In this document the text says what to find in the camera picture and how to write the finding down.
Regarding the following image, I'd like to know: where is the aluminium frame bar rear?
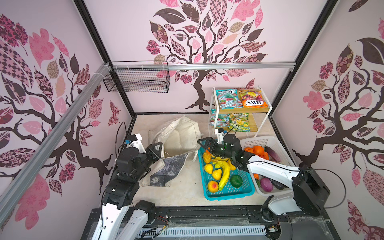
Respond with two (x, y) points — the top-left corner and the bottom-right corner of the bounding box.
(113, 62), (296, 71)

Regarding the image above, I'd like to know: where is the lower green white candy bag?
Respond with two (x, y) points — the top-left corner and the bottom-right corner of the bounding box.
(209, 109), (230, 128)

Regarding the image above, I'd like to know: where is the purple red onion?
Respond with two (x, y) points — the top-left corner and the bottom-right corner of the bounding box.
(260, 178), (274, 193)

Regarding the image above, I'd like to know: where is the brownish yellow mango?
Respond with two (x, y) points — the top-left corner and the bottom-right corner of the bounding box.
(203, 153), (212, 164)

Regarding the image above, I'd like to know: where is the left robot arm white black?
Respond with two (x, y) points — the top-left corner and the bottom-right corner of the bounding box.
(92, 142), (163, 240)

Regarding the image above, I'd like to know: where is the orange Fox's candy bag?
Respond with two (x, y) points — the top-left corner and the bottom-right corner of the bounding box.
(238, 90), (268, 109)

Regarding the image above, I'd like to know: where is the red yellow peach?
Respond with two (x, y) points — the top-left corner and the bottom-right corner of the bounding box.
(207, 181), (219, 193)

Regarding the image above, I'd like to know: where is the orange bell pepper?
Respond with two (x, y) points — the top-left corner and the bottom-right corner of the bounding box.
(244, 147), (254, 154)

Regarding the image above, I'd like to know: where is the white slotted cable duct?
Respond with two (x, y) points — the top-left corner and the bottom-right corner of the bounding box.
(137, 226), (267, 239)

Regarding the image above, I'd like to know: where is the orange tomato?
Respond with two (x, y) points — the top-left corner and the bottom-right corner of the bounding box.
(253, 146), (265, 157)

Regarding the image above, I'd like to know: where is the green bell pepper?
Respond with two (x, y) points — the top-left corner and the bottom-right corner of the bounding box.
(230, 175), (243, 188)

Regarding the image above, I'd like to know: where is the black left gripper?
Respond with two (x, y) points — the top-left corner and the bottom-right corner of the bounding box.
(134, 142), (163, 181)

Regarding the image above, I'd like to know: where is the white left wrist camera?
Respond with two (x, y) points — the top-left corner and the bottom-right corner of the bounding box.
(124, 134), (146, 154)

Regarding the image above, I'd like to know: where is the lower yellow green candy bag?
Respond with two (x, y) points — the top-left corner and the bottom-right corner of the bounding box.
(229, 113), (251, 132)

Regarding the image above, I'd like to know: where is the white wooden two-tier shelf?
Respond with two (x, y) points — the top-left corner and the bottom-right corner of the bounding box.
(209, 86), (273, 137)

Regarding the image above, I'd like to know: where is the aluminium frame bar left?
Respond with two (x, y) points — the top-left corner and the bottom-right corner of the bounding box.
(1, 63), (111, 224)

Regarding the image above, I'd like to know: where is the aluminium frame bar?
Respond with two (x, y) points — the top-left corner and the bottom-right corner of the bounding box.
(1, 63), (111, 224)
(113, 62), (296, 71)

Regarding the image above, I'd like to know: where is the black wire wall basket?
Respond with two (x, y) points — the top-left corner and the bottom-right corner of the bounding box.
(104, 60), (171, 93)

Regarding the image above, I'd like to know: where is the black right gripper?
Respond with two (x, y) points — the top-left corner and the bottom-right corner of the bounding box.
(197, 138), (234, 161)

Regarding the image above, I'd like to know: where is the green white candy bag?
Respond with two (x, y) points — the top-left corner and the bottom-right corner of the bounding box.
(209, 109), (230, 128)
(215, 89), (243, 109)

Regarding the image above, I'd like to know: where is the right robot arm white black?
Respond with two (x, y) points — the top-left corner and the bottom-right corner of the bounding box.
(197, 134), (330, 222)

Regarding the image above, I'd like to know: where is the purple eggplant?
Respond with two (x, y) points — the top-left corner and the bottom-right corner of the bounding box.
(265, 147), (282, 163)

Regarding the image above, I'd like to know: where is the cream canvas grocery bag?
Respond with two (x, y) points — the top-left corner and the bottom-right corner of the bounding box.
(142, 116), (203, 187)

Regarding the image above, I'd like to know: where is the white plastic vegetable basket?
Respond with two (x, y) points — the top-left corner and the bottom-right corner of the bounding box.
(240, 136), (296, 197)

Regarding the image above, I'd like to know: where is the teal plastic fruit basket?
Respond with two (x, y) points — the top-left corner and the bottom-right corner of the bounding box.
(198, 148), (256, 201)

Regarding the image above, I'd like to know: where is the yellow banana bunch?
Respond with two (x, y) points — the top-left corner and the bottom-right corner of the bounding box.
(212, 157), (237, 171)
(215, 161), (231, 191)

